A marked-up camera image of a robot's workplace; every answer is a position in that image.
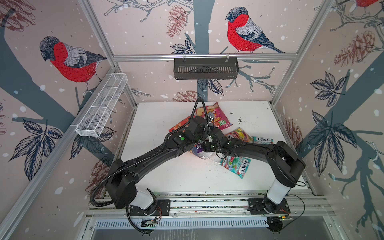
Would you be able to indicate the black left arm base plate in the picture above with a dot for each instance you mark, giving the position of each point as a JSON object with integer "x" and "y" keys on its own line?
{"x": 157, "y": 208}

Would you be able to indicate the purple Fox's berries bag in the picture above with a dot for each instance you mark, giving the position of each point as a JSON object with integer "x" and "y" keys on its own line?
{"x": 198, "y": 150}

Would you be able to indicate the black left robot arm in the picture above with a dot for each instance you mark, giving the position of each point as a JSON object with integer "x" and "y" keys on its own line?
{"x": 123, "y": 176}

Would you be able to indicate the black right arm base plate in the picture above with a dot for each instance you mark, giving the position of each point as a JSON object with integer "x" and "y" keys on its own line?
{"x": 266, "y": 207}

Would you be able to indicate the aluminium frame crossbar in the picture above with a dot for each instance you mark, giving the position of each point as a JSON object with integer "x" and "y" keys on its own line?
{"x": 153, "y": 58}

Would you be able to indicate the black wall basket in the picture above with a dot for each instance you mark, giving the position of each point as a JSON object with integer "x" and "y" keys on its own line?
{"x": 206, "y": 69}

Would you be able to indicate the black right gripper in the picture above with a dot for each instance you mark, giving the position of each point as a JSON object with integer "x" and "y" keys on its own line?
{"x": 206, "y": 146}

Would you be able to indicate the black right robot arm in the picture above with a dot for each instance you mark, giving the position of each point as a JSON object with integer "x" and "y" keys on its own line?
{"x": 286, "y": 165}

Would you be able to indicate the orange Fox's candy bag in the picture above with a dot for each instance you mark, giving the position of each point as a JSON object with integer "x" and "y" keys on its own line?
{"x": 240, "y": 134}

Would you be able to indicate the aluminium mounting rail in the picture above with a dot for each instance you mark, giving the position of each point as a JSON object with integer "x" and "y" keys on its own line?
{"x": 299, "y": 202}

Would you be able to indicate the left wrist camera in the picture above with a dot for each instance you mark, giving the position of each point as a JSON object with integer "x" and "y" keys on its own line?
{"x": 211, "y": 117}

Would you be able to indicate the pink Lay's chips bag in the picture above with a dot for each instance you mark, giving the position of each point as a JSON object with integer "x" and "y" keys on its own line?
{"x": 220, "y": 121}

